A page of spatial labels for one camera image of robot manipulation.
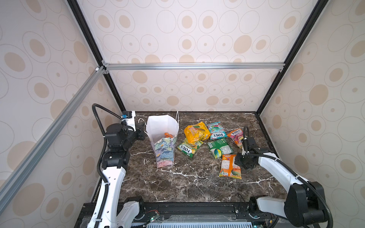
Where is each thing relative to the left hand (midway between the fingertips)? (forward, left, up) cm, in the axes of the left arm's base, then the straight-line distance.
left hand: (147, 120), depth 69 cm
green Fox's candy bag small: (+1, -21, -31) cm, 38 cm away
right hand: (-8, -51, -29) cm, 60 cm away
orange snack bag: (+8, -6, -25) cm, 27 cm away
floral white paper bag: (+11, -4, -23) cm, 26 cm away
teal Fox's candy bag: (+17, -42, -32) cm, 56 cm away
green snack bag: (+3, -42, -31) cm, 52 cm away
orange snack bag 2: (-12, -45, -30) cm, 55 cm away
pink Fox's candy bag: (+14, -57, -33) cm, 67 cm away
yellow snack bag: (+12, -26, -28) cm, 40 cm away
